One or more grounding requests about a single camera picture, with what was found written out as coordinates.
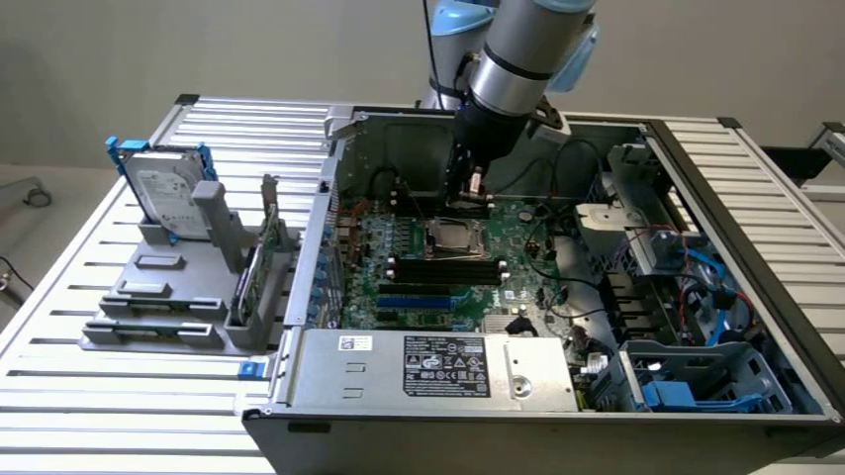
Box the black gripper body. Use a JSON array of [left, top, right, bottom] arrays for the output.
[[447, 102, 531, 173]]

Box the green motherboard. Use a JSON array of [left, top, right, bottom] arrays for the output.
[[331, 193, 599, 343]]

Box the black RAM slots bank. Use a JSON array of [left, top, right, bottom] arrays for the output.
[[387, 254, 511, 287]]

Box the black expansion slot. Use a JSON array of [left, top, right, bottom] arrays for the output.
[[375, 282, 464, 299]]

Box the blue expansion slot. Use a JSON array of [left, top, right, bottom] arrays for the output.
[[375, 295, 458, 310]]

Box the silver chipset heat sink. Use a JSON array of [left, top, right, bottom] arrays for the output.
[[482, 313, 538, 336]]

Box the green graphics card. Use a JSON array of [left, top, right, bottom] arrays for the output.
[[228, 172, 287, 324]]

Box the blue disk caddy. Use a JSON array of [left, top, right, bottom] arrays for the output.
[[102, 138, 220, 246]]

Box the grey power supply unit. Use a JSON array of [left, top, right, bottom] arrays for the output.
[[288, 328, 580, 413]]

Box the silver hard disk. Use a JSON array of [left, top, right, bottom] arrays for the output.
[[121, 149, 213, 239]]

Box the grey parts rack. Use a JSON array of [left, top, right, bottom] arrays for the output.
[[76, 179, 305, 355]]

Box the green RAM stick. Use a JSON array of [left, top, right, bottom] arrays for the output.
[[124, 299, 201, 314]]

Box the blue disk bay latch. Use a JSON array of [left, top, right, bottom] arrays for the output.
[[635, 379, 695, 413]]

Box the grey disk bay cage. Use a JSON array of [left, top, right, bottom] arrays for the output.
[[616, 337, 794, 415]]

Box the open black PC case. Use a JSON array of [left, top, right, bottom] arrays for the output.
[[240, 104, 845, 475]]

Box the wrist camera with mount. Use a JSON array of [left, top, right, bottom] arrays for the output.
[[527, 96, 572, 145]]

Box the long black wire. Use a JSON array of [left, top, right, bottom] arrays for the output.
[[492, 139, 603, 200]]

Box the CPU socket with metal frame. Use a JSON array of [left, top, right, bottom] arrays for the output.
[[420, 216, 496, 260]]

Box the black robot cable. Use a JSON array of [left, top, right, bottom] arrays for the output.
[[420, 0, 464, 111]]

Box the metal drive bracket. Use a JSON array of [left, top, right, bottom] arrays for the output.
[[571, 199, 702, 276]]

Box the black looped wire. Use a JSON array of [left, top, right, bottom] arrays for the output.
[[524, 236, 603, 319]]

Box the blue data wire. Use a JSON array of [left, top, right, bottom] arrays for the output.
[[676, 243, 735, 348]]

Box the aluminium frame with black block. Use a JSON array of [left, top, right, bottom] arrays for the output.
[[757, 120, 845, 202]]

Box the red wire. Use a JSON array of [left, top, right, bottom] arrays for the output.
[[723, 290, 755, 343]]

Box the thin black cable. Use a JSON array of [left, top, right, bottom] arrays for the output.
[[0, 255, 36, 294]]

